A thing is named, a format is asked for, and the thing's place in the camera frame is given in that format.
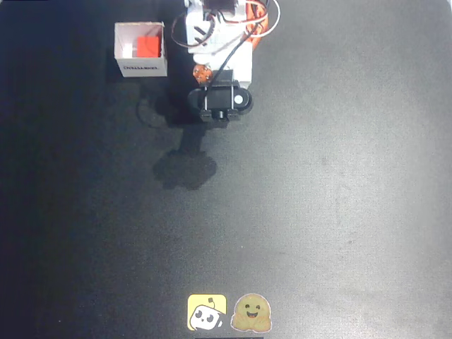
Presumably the red cube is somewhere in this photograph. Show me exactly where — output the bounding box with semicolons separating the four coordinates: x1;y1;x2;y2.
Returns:
136;35;165;59

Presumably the white cardboard box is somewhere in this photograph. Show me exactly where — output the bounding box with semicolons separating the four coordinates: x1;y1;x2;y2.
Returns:
113;21;169;78

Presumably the yellow robot mascot sticker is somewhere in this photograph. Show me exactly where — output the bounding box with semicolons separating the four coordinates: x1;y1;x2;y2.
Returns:
186;293;227;332

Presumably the smiling hugging face sticker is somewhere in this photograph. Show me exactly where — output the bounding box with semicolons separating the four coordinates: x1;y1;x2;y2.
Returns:
230;292;273;333

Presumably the black camera cable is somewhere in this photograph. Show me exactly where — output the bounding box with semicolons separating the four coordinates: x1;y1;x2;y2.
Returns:
208;33;261;89

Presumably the black gripper-mounted camera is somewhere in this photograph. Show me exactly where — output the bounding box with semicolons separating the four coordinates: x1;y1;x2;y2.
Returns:
186;79;254;129

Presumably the dark servo wire loop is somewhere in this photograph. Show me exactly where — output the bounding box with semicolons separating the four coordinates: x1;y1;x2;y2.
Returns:
171;13;217;49

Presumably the white cable loop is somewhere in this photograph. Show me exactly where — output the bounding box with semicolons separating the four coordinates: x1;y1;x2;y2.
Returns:
242;0;282;38

